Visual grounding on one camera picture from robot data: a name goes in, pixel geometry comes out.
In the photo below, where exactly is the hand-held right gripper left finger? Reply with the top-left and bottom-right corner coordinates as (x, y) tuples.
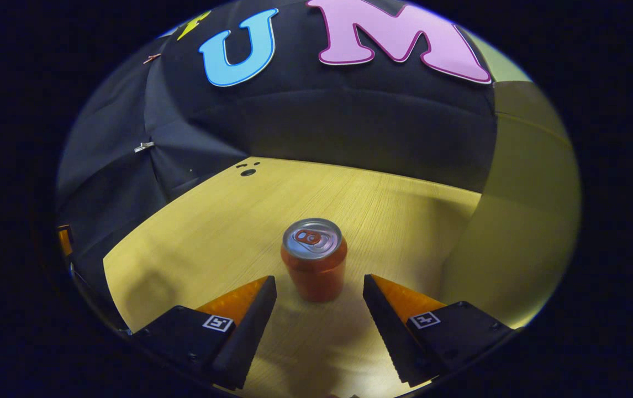
(131, 275), (277, 390)

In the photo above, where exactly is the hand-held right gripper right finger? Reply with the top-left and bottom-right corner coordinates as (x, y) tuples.
(363, 274), (516, 387)

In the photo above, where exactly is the orange pop can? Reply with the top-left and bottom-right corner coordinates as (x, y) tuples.
(281, 218), (349, 303)

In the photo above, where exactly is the green desktop garbage bin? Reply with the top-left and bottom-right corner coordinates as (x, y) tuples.
(439, 33), (581, 329)

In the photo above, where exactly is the wooden desktop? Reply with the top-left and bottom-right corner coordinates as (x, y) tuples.
(103, 156), (483, 397)

